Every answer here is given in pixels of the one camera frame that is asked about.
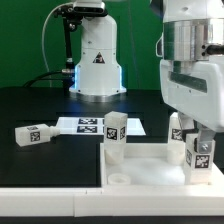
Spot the grey cable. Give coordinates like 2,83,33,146
41,2,70,73

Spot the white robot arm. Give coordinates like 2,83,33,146
69,0,224,154

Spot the white front fence bar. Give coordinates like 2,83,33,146
0,186,224,217

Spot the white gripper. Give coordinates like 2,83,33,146
160,59,224,154

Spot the white marker sheet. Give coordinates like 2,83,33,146
56,117,145,136

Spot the white square tabletop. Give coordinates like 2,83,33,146
99,142,224,190

